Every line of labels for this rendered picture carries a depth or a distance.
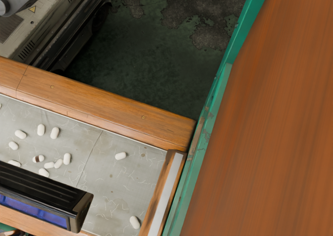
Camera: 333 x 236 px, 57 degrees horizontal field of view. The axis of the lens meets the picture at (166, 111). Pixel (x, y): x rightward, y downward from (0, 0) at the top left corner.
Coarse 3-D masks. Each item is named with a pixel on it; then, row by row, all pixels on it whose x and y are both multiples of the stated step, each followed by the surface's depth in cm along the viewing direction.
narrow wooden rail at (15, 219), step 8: (0, 208) 89; (8, 208) 89; (0, 216) 88; (8, 216) 88; (16, 216) 88; (24, 216) 88; (8, 224) 88; (16, 224) 87; (24, 224) 87; (32, 224) 87; (40, 224) 87; (48, 224) 87; (32, 232) 87; (40, 232) 87; (48, 232) 87; (56, 232) 87; (64, 232) 87; (80, 232) 87
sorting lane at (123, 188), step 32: (0, 96) 100; (0, 128) 97; (32, 128) 97; (64, 128) 97; (96, 128) 97; (32, 160) 95; (96, 160) 95; (128, 160) 94; (160, 160) 94; (96, 192) 92; (128, 192) 92; (96, 224) 90; (128, 224) 90
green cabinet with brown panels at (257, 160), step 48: (288, 0) 18; (240, 48) 41; (288, 48) 14; (240, 96) 25; (288, 96) 11; (192, 144) 82; (240, 144) 18; (288, 144) 10; (192, 192) 41; (240, 192) 14; (288, 192) 8
